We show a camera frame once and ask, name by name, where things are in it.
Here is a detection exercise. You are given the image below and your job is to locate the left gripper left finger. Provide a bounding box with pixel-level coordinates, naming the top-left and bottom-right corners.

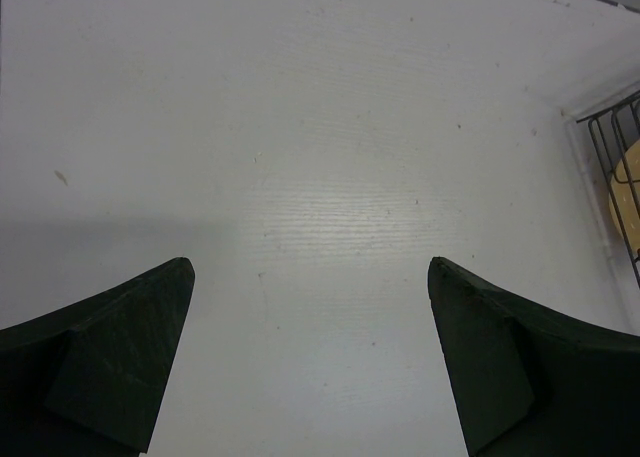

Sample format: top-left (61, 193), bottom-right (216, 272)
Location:
top-left (1, 257), bottom-right (195, 456)

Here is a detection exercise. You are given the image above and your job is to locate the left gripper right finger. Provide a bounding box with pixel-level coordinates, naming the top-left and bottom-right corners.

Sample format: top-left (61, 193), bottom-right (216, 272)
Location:
top-left (427, 257), bottom-right (639, 456)

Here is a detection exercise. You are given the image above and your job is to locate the yellow plastic plate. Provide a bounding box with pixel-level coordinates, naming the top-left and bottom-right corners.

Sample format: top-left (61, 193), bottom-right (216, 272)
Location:
top-left (608, 141), bottom-right (639, 261)

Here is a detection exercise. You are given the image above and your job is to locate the metal wire dish rack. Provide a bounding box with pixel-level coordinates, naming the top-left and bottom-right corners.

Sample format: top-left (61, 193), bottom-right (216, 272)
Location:
top-left (576, 91), bottom-right (639, 279)

